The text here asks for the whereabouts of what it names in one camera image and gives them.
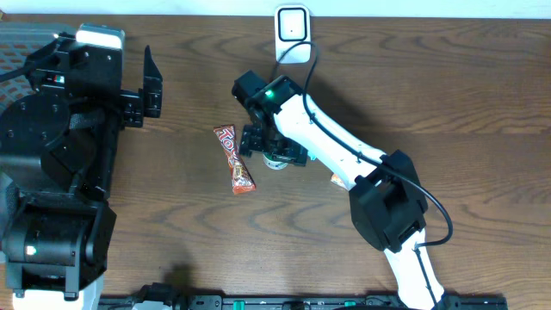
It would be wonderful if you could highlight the dark grey plastic basket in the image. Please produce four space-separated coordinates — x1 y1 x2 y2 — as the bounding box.
0 22 76 112

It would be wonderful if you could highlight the green lid jar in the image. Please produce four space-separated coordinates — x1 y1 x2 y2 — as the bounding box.
263 154 288 171

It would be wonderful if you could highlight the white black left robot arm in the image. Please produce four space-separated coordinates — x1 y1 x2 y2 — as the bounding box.
1 26 163 309

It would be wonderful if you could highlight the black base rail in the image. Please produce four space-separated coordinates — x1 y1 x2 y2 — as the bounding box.
98 282 509 310

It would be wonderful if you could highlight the orange candy bar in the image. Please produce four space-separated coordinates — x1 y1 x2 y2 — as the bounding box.
214 124 257 195

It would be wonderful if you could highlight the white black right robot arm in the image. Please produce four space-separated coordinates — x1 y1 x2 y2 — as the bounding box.
232 71 444 309

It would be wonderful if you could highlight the white barcode scanner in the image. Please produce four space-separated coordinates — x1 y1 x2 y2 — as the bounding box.
274 4 312 64

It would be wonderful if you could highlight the orange white tissue pack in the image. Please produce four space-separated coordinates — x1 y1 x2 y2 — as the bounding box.
331 173 348 189

